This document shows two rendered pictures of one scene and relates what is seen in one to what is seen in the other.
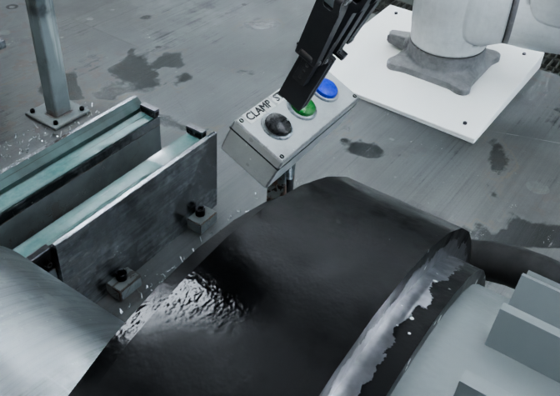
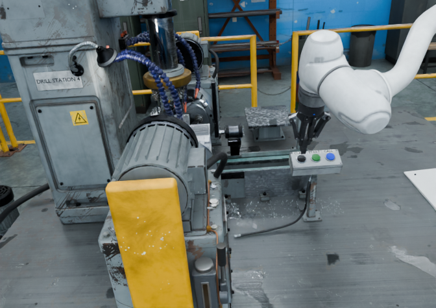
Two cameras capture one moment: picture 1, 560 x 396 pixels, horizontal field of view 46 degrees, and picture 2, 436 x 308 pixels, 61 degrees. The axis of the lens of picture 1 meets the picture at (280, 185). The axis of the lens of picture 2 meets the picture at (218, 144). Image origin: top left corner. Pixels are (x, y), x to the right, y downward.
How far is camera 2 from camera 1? 87 cm
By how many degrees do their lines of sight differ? 51
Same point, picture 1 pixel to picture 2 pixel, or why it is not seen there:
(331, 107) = (327, 162)
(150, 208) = (281, 178)
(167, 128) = not seen: hidden behind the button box
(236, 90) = (367, 167)
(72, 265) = (248, 180)
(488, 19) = not seen: outside the picture
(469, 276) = (173, 126)
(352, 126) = (399, 196)
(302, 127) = (309, 163)
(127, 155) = not seen: hidden behind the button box
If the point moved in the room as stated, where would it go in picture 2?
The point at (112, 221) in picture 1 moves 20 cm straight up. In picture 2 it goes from (265, 174) to (265, 130)
